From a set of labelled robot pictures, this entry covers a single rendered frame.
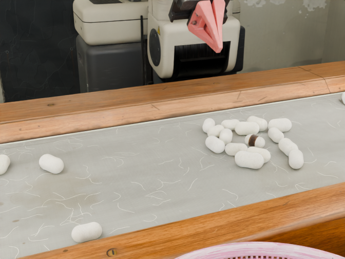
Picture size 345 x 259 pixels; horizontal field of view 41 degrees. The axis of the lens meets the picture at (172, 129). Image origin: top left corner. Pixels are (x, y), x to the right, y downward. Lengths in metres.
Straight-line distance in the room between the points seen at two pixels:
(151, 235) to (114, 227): 0.07
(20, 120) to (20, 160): 0.09
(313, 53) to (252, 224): 2.87
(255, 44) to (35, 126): 2.42
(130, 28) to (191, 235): 1.10
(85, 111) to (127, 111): 0.07
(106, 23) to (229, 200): 1.00
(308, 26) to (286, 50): 0.21
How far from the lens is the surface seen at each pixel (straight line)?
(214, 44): 0.74
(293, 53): 3.20
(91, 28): 1.46
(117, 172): 0.60
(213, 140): 0.64
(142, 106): 0.76
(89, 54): 1.48
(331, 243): 0.52
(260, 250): 0.44
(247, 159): 0.60
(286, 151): 0.65
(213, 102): 0.80
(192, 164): 0.62
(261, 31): 3.03
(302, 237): 0.49
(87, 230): 0.48
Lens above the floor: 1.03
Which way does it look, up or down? 24 degrees down
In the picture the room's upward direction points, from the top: straight up
